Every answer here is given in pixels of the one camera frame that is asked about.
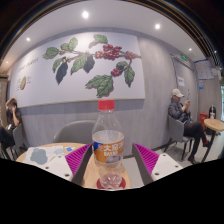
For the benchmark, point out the round wooden side table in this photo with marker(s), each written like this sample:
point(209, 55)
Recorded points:
point(215, 125)

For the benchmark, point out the clear red-capped drink bottle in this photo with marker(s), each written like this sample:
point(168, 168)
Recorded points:
point(108, 150)

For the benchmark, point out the round ceiling lights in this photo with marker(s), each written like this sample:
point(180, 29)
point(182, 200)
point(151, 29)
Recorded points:
point(85, 14)

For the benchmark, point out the green exit sign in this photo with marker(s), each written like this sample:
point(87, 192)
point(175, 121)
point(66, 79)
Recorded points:
point(183, 57)

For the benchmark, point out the person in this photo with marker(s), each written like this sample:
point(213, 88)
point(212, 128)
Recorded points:
point(180, 113)
point(10, 123)

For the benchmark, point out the white notice board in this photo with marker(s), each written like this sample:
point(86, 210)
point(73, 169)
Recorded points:
point(204, 69)

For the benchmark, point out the dark tall bottle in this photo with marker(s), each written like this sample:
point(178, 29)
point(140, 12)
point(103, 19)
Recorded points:
point(212, 109)

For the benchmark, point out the grey door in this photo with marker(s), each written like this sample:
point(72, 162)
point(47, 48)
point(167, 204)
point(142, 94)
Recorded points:
point(186, 73)

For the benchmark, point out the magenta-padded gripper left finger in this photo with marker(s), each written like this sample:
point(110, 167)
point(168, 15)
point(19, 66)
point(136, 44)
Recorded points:
point(56, 168)

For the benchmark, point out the grey shell chair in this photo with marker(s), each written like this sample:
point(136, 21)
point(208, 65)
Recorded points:
point(75, 131)

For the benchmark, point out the coffee plant wall mural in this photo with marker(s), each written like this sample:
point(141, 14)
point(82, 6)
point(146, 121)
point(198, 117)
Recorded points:
point(40, 83)

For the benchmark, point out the red bin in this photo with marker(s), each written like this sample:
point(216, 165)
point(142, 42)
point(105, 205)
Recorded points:
point(203, 120)

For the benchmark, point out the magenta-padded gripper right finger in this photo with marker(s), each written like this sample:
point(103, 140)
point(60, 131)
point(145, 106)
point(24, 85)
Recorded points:
point(165, 165)

